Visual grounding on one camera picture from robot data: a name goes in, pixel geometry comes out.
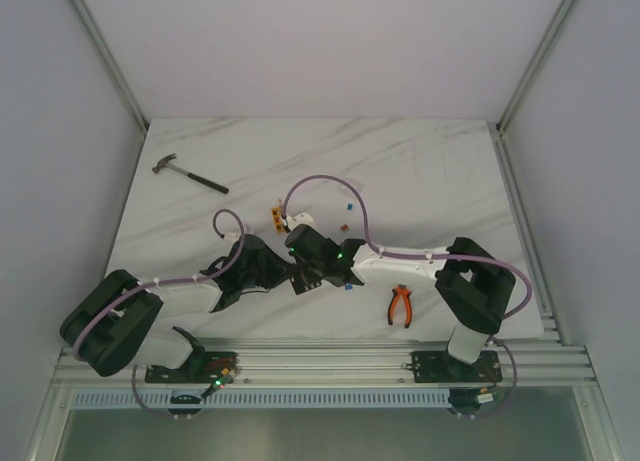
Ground claw hammer black handle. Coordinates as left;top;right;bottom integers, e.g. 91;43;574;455
152;154;230;195

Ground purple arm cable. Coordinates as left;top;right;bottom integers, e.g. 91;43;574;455
281;174;534;421
72;209;246;422

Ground aluminium rail frame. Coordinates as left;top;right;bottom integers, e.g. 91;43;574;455
54;338;596;387

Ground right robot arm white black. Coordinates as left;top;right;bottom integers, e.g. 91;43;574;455
285;225;516;380

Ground orange handled pliers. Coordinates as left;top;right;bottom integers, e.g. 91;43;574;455
386;284;414;329

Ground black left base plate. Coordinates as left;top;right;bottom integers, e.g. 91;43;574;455
144;351;238;384

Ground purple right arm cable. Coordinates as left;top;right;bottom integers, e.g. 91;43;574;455
281;174;534;421

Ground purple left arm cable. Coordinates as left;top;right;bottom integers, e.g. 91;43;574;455
72;209;246;422

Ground white slotted cable duct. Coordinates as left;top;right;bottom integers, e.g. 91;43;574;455
70;387;451;410

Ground black fuse box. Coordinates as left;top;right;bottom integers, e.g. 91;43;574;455
290;265;322;295

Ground orange terminal block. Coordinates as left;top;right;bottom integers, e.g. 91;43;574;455
271;198;287;234

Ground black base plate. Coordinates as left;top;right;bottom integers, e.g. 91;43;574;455
405;350;503;384
144;351;238;384

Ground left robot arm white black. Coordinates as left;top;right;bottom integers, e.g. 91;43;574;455
59;234;296;383

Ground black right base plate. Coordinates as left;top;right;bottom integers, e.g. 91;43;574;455
405;350;503;384

